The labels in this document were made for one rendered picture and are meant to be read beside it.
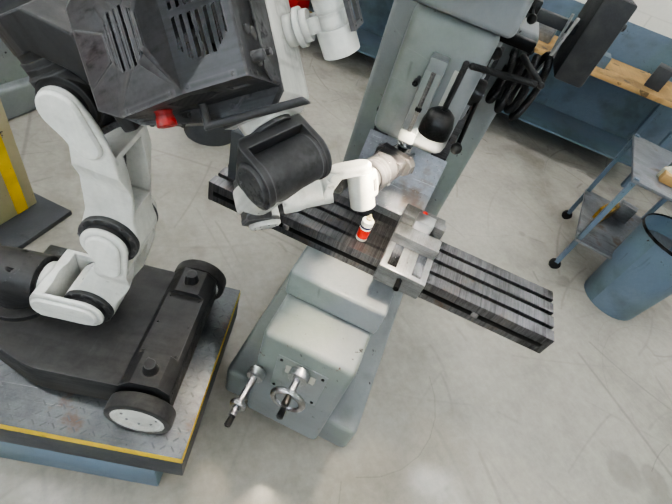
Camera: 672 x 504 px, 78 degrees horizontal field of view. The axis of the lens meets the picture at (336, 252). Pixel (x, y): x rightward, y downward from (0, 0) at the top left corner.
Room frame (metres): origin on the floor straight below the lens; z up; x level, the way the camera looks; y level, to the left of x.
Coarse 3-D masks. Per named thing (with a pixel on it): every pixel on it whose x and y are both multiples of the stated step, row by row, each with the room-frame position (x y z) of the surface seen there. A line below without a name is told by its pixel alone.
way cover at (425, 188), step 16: (368, 144) 1.45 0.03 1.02; (416, 160) 1.43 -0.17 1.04; (432, 160) 1.44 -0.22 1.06; (400, 176) 1.40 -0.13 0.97; (416, 176) 1.40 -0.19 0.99; (432, 176) 1.41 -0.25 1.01; (384, 192) 1.35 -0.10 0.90; (400, 192) 1.36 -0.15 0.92; (416, 192) 1.38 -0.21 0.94; (432, 192) 1.38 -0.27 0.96; (384, 208) 1.31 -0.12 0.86; (400, 208) 1.32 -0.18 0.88
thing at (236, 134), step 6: (234, 132) 1.09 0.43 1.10; (240, 132) 1.10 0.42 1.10; (234, 138) 1.09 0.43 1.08; (240, 138) 1.09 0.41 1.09; (234, 144) 1.09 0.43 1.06; (234, 150) 1.09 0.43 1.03; (234, 156) 1.09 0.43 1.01; (234, 162) 1.09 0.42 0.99; (228, 168) 1.09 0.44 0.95; (234, 168) 1.09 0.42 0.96; (228, 174) 1.09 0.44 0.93; (234, 174) 1.09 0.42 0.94
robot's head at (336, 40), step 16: (320, 0) 0.71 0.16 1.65; (336, 0) 0.72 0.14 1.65; (304, 16) 0.71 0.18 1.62; (320, 16) 0.71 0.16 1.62; (336, 16) 0.72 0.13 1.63; (304, 32) 0.71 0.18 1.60; (320, 32) 0.72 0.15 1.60; (336, 32) 0.71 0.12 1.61; (352, 32) 0.73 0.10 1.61; (336, 48) 0.71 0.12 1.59; (352, 48) 0.72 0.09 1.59
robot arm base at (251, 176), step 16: (272, 128) 0.62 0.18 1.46; (288, 128) 0.63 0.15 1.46; (304, 128) 0.65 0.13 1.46; (240, 144) 0.56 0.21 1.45; (256, 144) 0.57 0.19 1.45; (272, 144) 0.61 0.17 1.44; (320, 144) 0.63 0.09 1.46; (240, 160) 0.55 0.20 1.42; (256, 160) 0.54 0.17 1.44; (240, 176) 0.55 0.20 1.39; (256, 176) 0.52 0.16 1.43; (256, 192) 0.52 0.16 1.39; (272, 192) 0.52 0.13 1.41
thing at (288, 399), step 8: (296, 368) 0.65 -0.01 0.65; (288, 376) 0.63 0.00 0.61; (296, 376) 0.63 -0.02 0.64; (304, 376) 0.64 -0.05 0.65; (296, 384) 0.61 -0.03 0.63; (304, 384) 0.63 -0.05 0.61; (272, 392) 0.56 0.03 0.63; (280, 392) 0.55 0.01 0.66; (288, 392) 0.56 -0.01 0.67; (296, 392) 0.57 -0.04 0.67; (280, 400) 0.56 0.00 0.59; (288, 400) 0.53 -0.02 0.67; (296, 400) 0.55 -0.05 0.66; (280, 408) 0.54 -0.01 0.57; (288, 408) 0.55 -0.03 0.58; (296, 408) 0.55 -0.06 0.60; (304, 408) 0.55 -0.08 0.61; (280, 416) 0.52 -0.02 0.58
